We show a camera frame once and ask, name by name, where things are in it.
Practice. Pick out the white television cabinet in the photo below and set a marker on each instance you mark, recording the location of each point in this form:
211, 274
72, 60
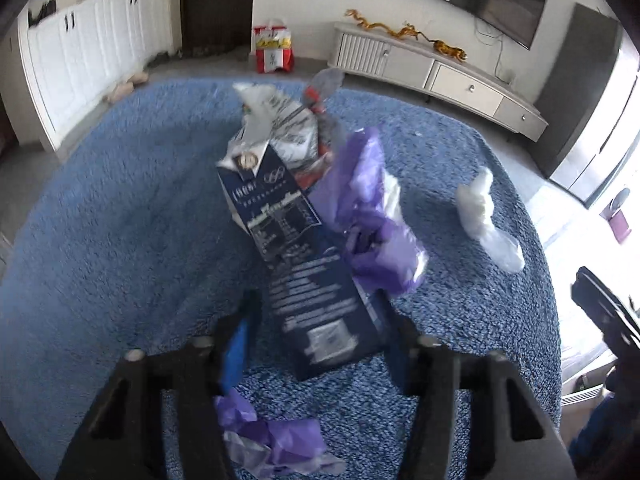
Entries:
465, 80

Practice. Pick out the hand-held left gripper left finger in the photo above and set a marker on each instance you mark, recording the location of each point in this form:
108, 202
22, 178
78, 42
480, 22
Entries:
235, 350

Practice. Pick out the small purple plastic scrap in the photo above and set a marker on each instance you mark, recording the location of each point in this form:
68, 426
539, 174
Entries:
290, 435

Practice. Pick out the crumpled silver printed wrapper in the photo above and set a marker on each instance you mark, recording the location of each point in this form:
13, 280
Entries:
280, 120

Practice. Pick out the dark brown entrance door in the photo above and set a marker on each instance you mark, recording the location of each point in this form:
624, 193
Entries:
217, 5

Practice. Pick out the dark leather bag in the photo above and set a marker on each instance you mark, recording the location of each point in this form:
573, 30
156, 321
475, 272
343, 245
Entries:
42, 12

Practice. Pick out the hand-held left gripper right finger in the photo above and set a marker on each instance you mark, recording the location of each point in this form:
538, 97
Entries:
395, 350

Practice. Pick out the tall dark grey cabinet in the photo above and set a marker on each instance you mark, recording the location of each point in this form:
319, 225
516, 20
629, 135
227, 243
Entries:
575, 90

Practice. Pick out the pair of dark shoes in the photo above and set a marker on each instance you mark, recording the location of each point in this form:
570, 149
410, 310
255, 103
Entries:
161, 56

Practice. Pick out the beige slipper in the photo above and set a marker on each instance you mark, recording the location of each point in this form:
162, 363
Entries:
136, 78
118, 92

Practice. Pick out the blue shaggy rug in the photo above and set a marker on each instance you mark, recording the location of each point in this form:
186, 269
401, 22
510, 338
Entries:
125, 210

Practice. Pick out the golden tiger figurine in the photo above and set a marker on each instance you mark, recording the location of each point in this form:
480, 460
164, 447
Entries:
450, 50

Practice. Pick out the navy blue carton box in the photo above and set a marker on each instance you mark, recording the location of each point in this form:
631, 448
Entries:
310, 280

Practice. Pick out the purple container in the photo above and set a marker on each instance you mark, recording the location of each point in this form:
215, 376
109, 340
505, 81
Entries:
620, 222

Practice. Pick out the purple plastic bag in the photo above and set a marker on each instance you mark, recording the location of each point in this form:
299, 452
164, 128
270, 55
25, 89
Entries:
360, 185

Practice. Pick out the red and white paper bag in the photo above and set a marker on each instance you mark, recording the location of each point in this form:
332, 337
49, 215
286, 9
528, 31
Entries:
272, 50

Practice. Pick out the white shoe cabinet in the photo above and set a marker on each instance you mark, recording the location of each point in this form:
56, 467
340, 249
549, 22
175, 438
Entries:
90, 45

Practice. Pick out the clear plastic wrapper red label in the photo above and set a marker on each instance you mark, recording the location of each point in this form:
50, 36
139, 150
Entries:
325, 82

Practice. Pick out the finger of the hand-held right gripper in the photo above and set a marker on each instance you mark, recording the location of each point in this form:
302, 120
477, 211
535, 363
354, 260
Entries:
605, 305

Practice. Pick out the crumpled white tissue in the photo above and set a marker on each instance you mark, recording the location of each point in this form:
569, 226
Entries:
477, 205

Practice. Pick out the golden dragon figurine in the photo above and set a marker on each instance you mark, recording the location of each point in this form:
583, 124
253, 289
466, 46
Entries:
390, 30

